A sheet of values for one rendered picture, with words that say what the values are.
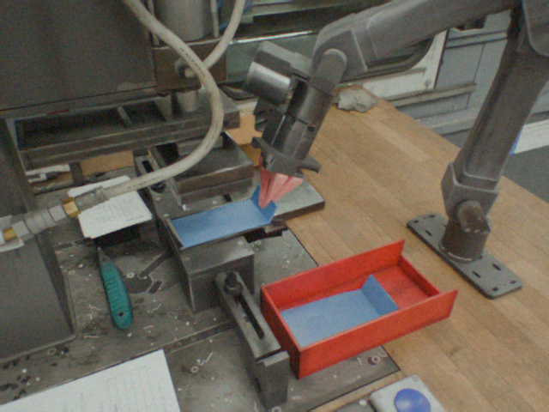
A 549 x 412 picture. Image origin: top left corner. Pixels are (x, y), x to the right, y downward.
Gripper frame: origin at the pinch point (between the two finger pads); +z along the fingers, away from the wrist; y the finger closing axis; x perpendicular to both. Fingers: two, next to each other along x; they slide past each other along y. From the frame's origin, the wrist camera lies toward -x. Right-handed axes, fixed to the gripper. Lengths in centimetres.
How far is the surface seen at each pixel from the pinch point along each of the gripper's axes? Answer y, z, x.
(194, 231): 10.2, 6.6, 0.4
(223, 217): 5.5, 4.3, -0.8
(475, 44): -88, -40, -54
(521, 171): -150, -8, -54
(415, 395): -6.9, 5.3, 33.5
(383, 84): -62, -19, -55
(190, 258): 11.8, 8.2, 5.5
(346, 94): -43, -14, -45
